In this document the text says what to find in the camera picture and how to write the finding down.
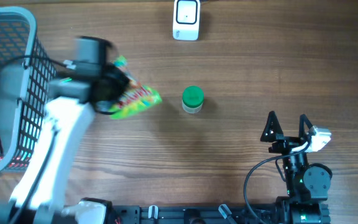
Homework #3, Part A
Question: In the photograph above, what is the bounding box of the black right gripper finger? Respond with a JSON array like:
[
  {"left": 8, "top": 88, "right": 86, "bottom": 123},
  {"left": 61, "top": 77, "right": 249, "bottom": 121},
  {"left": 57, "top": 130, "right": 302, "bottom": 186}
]
[
  {"left": 260, "top": 111, "right": 284, "bottom": 142},
  {"left": 298, "top": 114, "right": 313, "bottom": 139}
]

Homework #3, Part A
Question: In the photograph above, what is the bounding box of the green Haribo candy bag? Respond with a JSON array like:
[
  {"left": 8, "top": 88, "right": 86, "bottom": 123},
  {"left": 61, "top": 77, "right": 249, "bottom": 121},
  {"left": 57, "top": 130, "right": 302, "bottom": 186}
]
[{"left": 109, "top": 55, "right": 162, "bottom": 119}]

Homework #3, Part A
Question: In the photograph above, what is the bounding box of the green lid plastic jar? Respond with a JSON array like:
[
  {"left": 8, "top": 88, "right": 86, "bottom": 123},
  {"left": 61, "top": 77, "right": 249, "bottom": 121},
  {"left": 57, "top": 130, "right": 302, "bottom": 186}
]
[{"left": 182, "top": 86, "right": 204, "bottom": 114}]

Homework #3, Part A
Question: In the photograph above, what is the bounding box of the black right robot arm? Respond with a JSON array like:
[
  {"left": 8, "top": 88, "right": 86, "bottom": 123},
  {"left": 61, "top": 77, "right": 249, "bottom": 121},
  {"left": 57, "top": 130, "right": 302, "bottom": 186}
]
[{"left": 257, "top": 111, "right": 333, "bottom": 224}]

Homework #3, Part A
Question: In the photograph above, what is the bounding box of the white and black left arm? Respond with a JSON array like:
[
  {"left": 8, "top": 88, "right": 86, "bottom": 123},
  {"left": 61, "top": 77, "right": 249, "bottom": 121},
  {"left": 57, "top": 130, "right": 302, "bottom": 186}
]
[{"left": 0, "top": 63, "right": 131, "bottom": 223}]

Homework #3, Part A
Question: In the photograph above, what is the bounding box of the white barcode scanner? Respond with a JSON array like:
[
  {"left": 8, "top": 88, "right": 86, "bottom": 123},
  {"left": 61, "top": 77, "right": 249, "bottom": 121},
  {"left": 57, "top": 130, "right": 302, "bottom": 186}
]
[{"left": 172, "top": 0, "right": 201, "bottom": 41}]

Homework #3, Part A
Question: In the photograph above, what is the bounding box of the grey mesh shopping basket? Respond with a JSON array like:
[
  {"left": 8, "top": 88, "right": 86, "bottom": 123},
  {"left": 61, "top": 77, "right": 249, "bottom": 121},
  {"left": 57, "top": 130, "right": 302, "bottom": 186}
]
[{"left": 0, "top": 6, "right": 57, "bottom": 173}]

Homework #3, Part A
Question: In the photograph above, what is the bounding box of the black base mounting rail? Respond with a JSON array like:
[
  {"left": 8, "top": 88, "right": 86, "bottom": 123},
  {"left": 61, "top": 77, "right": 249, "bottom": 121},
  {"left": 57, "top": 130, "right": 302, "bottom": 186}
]
[{"left": 105, "top": 204, "right": 288, "bottom": 224}]

